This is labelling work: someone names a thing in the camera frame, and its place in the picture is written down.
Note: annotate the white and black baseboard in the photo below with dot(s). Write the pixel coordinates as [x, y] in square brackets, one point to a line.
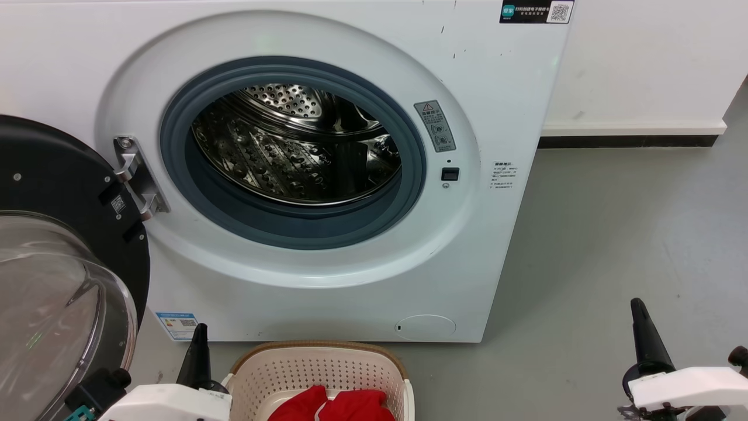
[631, 134]

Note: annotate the white text sticker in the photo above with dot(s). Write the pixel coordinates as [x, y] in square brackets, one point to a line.
[504, 175]

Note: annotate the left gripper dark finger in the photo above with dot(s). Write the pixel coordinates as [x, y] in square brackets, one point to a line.
[190, 368]
[204, 368]

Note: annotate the stainless steel washing machine drum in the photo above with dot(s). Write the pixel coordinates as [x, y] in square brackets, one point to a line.
[263, 152]

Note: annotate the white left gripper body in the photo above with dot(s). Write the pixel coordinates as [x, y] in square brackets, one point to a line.
[169, 403]

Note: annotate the small white QR door sticker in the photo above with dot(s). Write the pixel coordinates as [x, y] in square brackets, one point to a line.
[118, 204]

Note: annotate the black door lock socket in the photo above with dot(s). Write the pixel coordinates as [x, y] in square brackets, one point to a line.
[450, 174]

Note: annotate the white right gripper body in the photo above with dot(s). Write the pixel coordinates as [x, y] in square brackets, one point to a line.
[689, 389]

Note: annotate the blue energy label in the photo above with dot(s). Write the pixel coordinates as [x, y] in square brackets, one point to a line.
[175, 325]

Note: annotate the grey rubber door gasket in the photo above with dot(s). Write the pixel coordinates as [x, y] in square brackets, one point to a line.
[292, 229]

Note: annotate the round white filter cover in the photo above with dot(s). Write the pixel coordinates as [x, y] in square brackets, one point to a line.
[425, 328]

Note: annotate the grey warning sticker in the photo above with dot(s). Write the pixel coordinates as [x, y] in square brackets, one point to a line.
[435, 126]

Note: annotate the white front-load washing machine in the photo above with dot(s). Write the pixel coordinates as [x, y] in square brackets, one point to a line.
[508, 88]

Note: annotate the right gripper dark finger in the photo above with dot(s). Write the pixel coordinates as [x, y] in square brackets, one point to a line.
[640, 345]
[655, 348]

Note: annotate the red garment with white stripes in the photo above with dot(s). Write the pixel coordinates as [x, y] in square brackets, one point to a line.
[356, 408]

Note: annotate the black QR code sticker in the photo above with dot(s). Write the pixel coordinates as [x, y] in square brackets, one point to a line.
[526, 11]

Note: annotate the silver metal door hinge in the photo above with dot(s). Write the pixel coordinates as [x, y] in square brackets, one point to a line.
[137, 178]

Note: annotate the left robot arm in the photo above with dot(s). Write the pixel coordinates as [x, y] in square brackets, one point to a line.
[93, 392]

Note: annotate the black washer door with glass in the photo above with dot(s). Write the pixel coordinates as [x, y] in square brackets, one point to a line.
[52, 175]

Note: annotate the cream perforated laundry basket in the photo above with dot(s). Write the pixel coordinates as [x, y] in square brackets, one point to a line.
[280, 368]

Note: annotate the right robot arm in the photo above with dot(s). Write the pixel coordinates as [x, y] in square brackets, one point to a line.
[739, 355]

